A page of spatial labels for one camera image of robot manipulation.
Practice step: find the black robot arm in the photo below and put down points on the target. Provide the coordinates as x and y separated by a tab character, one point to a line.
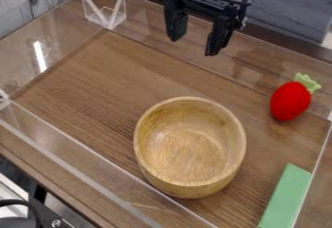
226	13

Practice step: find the black metal table bracket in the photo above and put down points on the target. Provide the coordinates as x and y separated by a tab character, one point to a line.
49	219

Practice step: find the wooden bowl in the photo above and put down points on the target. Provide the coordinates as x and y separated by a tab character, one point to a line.
189	145

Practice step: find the clear acrylic corner bracket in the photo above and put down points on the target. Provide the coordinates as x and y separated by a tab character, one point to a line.
106	17

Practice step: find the clear acrylic enclosure wall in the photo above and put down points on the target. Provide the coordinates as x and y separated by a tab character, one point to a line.
77	83

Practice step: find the green tape strip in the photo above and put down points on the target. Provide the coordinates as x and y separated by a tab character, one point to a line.
286	198

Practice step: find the red plush strawberry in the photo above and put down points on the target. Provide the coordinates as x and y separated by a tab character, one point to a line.
292	97

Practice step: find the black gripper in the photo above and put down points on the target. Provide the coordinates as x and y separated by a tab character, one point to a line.
229	13

